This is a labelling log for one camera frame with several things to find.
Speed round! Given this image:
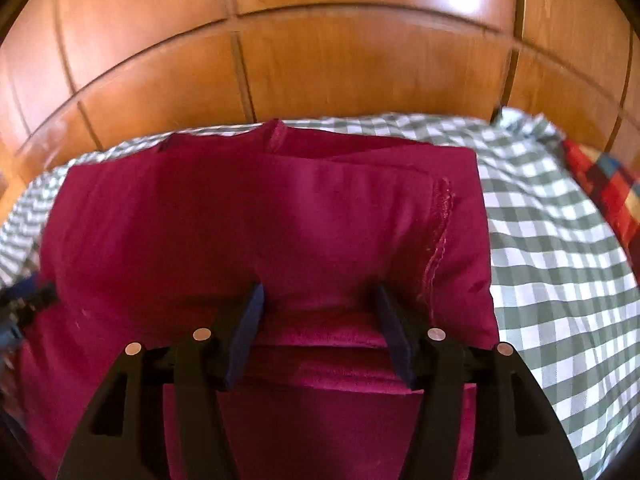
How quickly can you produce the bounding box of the crimson red garment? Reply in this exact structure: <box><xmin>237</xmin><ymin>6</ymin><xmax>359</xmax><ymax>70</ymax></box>
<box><xmin>18</xmin><ymin>118</ymin><xmax>500</xmax><ymax>480</ymax></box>

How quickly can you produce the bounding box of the wooden panelled wardrobe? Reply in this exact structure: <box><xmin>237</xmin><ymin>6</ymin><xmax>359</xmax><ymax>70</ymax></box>
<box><xmin>0</xmin><ymin>0</ymin><xmax>640</xmax><ymax>221</ymax></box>

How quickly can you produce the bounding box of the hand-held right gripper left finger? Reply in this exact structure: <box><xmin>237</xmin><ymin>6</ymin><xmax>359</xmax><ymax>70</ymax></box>
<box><xmin>56</xmin><ymin>282</ymin><xmax>266</xmax><ymax>480</ymax></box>

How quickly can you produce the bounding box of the multicolour checkered pillow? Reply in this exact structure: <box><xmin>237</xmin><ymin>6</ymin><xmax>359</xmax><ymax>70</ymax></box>
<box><xmin>562</xmin><ymin>139</ymin><xmax>640</xmax><ymax>256</ymax></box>

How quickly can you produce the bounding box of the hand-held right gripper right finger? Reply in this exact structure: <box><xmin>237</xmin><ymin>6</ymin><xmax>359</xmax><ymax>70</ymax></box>
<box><xmin>375</xmin><ymin>283</ymin><xmax>585</xmax><ymax>480</ymax></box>

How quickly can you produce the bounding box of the green checkered bed sheet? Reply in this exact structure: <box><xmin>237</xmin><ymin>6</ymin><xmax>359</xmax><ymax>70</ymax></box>
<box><xmin>0</xmin><ymin>108</ymin><xmax>640</xmax><ymax>480</ymax></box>

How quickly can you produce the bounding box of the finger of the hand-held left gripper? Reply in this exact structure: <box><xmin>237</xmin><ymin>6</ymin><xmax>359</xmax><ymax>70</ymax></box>
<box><xmin>15</xmin><ymin>280</ymin><xmax>63</xmax><ymax>314</ymax></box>

